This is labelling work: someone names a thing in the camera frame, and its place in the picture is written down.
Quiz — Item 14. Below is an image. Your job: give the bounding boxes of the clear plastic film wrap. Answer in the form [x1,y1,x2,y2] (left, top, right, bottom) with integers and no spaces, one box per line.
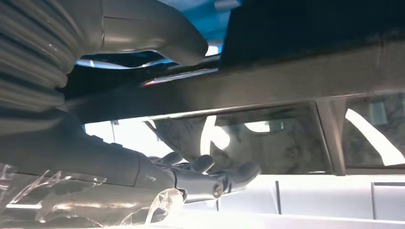
[0,163,186,229]

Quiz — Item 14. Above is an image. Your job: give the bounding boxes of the blue metal shelf rack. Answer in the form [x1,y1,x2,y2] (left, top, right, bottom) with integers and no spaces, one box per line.
[158,0,244,69]

